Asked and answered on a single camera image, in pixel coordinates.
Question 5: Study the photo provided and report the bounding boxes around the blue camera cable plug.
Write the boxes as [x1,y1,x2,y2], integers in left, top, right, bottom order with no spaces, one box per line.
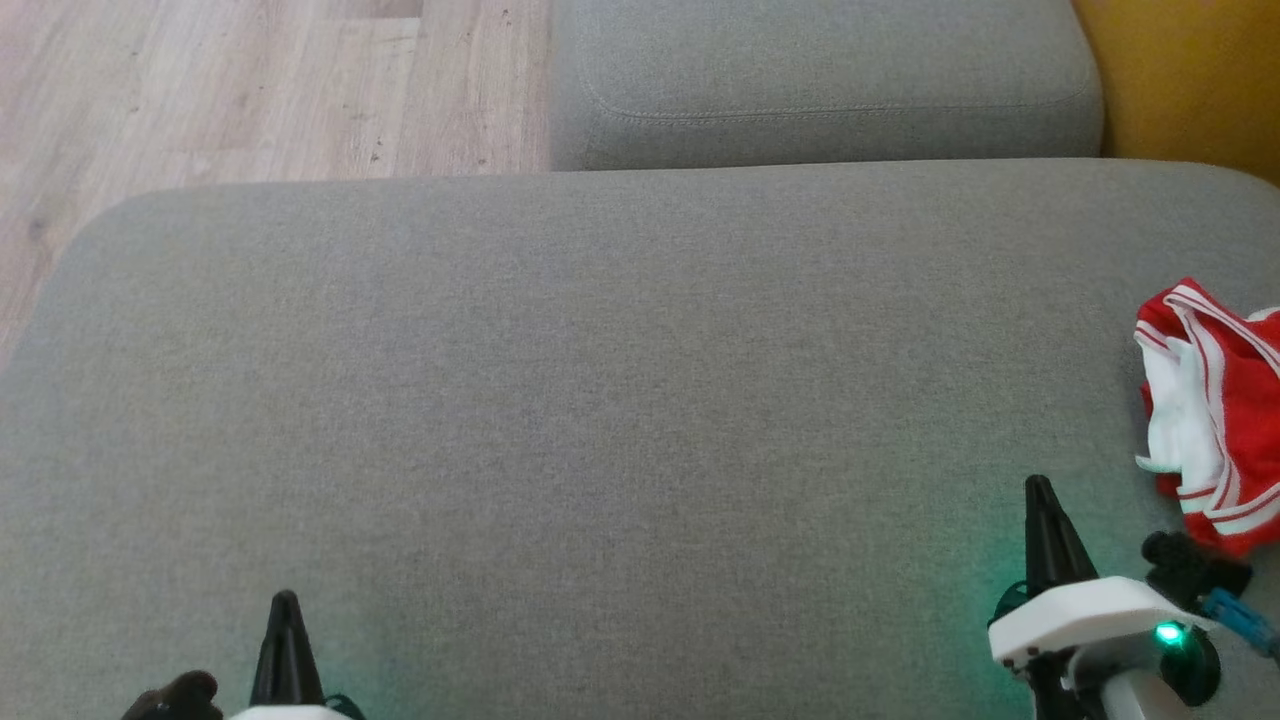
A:
[1200,588,1280,658]

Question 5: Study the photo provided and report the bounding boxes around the small grey sofa cushion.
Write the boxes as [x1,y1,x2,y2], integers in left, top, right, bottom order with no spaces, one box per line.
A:
[548,0,1104,173]

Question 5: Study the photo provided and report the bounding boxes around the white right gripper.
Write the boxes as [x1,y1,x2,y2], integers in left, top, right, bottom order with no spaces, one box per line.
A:
[988,475,1217,671]

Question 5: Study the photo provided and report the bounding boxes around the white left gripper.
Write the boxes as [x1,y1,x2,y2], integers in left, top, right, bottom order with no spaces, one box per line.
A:
[225,590,353,720]

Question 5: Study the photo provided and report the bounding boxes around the large grey sofa seat cushion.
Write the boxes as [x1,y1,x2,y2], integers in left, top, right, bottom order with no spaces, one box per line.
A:
[0,158,1280,720]

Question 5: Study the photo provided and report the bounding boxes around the red jersey with black numbers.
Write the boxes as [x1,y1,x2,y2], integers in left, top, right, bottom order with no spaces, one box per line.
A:
[1133,278,1280,559]

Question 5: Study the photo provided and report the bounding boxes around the mustard yellow upholstered panel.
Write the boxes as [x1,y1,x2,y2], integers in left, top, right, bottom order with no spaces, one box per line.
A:
[1070,0,1280,189]

